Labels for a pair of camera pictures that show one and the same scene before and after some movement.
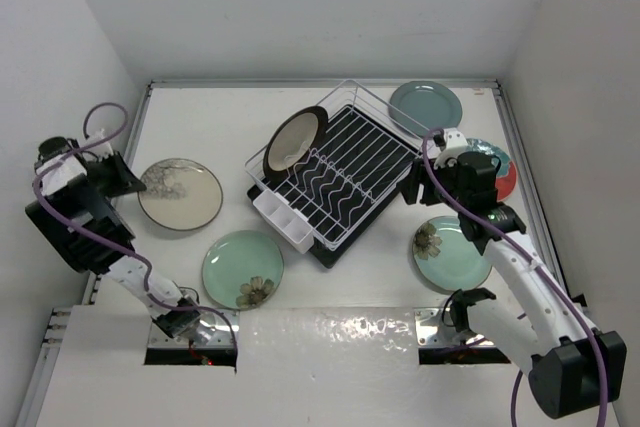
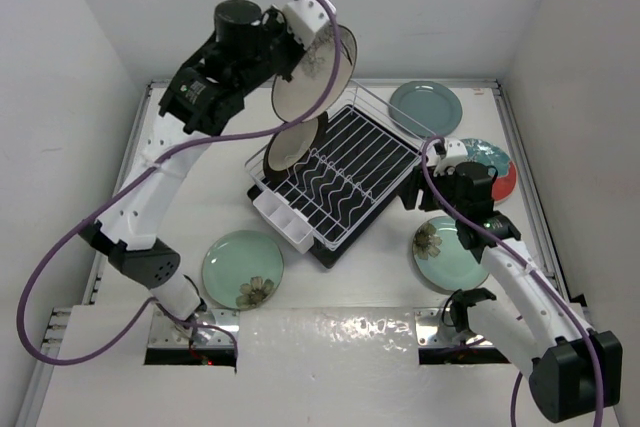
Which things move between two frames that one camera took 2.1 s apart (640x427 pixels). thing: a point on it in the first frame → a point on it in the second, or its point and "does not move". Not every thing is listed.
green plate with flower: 446,256 does not move
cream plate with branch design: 181,194 → 292,99
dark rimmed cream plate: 295,143 does not move
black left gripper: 126,178 → 275,22
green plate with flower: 242,269 does not move
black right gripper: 410,185 does not move
